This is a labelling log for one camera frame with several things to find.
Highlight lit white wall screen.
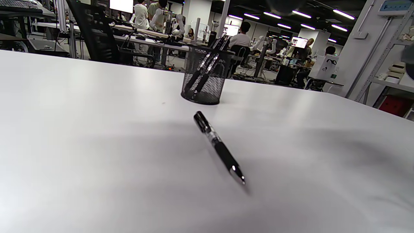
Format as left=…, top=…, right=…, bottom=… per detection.
left=109, top=0, right=134, bottom=13

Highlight lit computer monitor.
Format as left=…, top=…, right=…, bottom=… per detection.
left=291, top=37, right=309, bottom=49
left=224, top=24, right=240, bottom=37

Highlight black keyboard stand tray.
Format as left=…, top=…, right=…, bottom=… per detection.
left=0, top=9, right=57, bottom=19

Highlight person's left hand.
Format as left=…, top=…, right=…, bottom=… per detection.
left=265, top=0, right=306, bottom=15

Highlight white wall control panel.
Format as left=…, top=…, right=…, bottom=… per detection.
left=378, top=0, right=414, bottom=17

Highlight cream stacked trays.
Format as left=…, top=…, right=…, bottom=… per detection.
left=385, top=62, right=406, bottom=84

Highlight rows of ceiling light strips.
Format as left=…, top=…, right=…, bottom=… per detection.
left=223, top=0, right=356, bottom=44

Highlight person's right hand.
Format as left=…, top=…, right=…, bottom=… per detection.
left=401, top=44, right=414, bottom=81

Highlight white box black mark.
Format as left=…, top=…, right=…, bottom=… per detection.
left=309, top=54, right=339, bottom=81

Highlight black keyboard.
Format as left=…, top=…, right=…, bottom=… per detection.
left=0, top=0, right=41, bottom=10

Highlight red box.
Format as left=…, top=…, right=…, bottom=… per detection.
left=378, top=95, right=413, bottom=117

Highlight black click pen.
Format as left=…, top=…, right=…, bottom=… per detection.
left=184, top=37, right=227, bottom=94
left=192, top=36, right=231, bottom=97
left=193, top=111, right=246, bottom=185

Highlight black mesh pen holder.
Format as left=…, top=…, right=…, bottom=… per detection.
left=180, top=45, right=235, bottom=105

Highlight grey metal shelf rack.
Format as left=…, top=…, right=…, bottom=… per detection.
left=344, top=0, right=414, bottom=120

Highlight black mesh office chair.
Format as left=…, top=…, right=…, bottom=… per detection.
left=66, top=0, right=156, bottom=68

